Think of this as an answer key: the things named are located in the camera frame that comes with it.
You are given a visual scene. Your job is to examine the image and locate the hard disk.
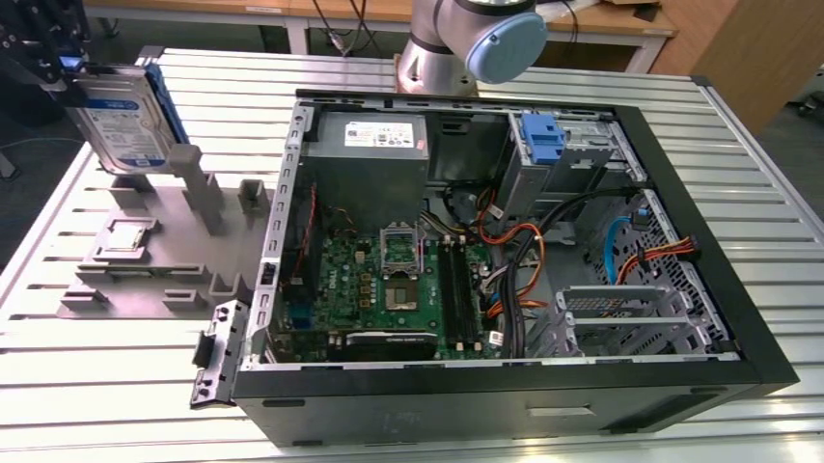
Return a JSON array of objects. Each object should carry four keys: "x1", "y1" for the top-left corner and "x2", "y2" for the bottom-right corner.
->
[{"x1": 63, "y1": 56, "x2": 194, "y2": 176}]

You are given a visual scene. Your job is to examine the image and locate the orange red yellow power wire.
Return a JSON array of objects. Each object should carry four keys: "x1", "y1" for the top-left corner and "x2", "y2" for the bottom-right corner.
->
[{"x1": 614, "y1": 233, "x2": 704, "y2": 288}]

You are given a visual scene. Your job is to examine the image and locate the grey metal disk bay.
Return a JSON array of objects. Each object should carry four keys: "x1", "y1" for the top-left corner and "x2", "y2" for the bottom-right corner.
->
[{"x1": 552, "y1": 284, "x2": 736, "y2": 361}]

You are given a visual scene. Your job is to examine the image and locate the silver CPU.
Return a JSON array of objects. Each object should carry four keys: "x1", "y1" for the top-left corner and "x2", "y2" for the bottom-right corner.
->
[{"x1": 104, "y1": 225, "x2": 148, "y2": 251}]

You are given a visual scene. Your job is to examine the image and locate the grey parts rack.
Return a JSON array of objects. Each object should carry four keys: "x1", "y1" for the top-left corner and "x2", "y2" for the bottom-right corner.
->
[{"x1": 58, "y1": 143, "x2": 278, "y2": 322}]

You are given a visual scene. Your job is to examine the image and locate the grey power supply unit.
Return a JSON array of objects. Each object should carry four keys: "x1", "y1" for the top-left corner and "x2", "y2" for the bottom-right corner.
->
[{"x1": 301, "y1": 110, "x2": 431, "y2": 238}]

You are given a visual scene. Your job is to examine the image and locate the metal socket cover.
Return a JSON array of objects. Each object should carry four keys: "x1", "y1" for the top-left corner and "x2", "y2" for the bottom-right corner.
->
[{"x1": 378, "y1": 220, "x2": 426, "y2": 279}]

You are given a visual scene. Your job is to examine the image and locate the green motherboard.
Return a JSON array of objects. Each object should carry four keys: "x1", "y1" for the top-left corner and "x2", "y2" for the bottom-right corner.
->
[{"x1": 273, "y1": 226, "x2": 510, "y2": 364}]

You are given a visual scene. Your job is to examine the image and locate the CPU socket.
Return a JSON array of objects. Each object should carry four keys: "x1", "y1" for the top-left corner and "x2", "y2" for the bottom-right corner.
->
[{"x1": 382, "y1": 275, "x2": 426, "y2": 313}]

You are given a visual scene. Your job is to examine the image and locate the blue drive bay latch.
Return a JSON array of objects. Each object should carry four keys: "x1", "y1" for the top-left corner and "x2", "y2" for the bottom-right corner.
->
[{"x1": 520, "y1": 112, "x2": 568, "y2": 166}]

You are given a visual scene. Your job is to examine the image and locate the grey metal drive cage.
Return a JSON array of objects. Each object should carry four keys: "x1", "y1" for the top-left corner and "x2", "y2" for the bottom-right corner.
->
[{"x1": 498, "y1": 109, "x2": 649, "y2": 226}]

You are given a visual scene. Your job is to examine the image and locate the RAM slot white clips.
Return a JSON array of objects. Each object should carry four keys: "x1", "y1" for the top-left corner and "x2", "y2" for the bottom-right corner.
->
[
  {"x1": 456, "y1": 233, "x2": 484, "y2": 353},
  {"x1": 438, "y1": 233, "x2": 465, "y2": 353}
]

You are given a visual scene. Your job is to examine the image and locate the black graphics card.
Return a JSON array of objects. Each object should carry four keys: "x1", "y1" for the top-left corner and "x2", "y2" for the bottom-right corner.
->
[{"x1": 326, "y1": 329, "x2": 441, "y2": 363}]

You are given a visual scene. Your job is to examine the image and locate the black PC case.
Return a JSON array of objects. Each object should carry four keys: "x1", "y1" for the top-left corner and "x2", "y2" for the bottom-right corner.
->
[{"x1": 231, "y1": 88, "x2": 803, "y2": 448}]

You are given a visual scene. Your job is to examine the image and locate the brown wooden cabinet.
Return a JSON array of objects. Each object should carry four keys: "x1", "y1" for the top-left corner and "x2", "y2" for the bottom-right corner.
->
[{"x1": 649, "y1": 0, "x2": 824, "y2": 139}]

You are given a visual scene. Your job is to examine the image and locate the grey swivel chair base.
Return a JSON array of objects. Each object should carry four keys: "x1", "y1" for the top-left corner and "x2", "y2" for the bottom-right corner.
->
[{"x1": 796, "y1": 89, "x2": 824, "y2": 117}]

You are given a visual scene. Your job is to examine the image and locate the thin red wire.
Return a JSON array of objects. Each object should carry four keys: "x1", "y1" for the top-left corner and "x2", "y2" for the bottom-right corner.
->
[{"x1": 293, "y1": 181, "x2": 321, "y2": 286}]

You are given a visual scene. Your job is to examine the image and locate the grey slot retention bracket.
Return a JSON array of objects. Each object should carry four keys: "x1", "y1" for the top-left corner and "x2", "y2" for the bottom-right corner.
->
[{"x1": 188, "y1": 298, "x2": 253, "y2": 411}]

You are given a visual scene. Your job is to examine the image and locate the yellow black wire bundle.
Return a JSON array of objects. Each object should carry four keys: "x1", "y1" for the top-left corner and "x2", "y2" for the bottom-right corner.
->
[{"x1": 415, "y1": 209, "x2": 476, "y2": 237}]

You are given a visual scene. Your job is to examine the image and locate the orange red wire bundle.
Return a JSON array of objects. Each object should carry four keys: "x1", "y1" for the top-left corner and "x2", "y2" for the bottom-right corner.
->
[{"x1": 477, "y1": 219, "x2": 550, "y2": 322}]

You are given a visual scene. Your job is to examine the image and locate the black cable bundle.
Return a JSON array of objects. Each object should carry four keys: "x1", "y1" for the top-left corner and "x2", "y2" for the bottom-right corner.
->
[{"x1": 498, "y1": 185, "x2": 645, "y2": 361}]

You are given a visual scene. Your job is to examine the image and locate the blue SATA wire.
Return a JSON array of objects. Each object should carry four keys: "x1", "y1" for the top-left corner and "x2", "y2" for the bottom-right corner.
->
[{"x1": 602, "y1": 204, "x2": 652, "y2": 288}]

